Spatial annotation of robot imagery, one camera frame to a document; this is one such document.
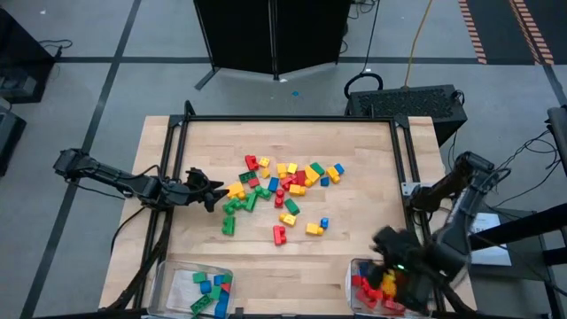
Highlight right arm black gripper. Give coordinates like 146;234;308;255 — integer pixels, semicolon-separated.
371;225;442;314

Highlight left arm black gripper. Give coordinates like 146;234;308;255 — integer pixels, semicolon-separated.
182;167;230;213

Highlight large yellow stud block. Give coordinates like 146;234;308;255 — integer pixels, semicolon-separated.
381;269;399;299

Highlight clear plastic bin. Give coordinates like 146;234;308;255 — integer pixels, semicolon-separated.
345;257;434;318
148;260;237;319

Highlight white printed sheet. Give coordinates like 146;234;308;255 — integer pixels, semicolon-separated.
469;211;513;268

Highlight black metal beam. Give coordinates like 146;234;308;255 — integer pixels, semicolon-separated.
467;202;567;268

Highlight black perforated computer case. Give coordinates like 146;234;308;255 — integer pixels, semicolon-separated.
344;83;470;147

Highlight black folding partition screen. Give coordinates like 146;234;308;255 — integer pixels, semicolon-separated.
193;0;353;92

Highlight black equipment box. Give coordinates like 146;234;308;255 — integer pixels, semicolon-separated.
0;99;27;177

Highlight black cabinet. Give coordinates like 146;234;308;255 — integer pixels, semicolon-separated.
0;6;57;105

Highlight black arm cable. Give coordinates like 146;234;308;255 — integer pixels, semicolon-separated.
109;205;150;257

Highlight black floor cables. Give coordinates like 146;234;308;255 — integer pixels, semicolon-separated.
446;128;563;210

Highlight black looped cable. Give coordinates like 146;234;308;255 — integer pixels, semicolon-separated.
343;0;384;101

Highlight black post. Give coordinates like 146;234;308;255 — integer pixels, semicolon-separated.
547;105;567;178

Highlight yellow cable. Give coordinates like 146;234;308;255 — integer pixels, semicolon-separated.
403;0;434;88

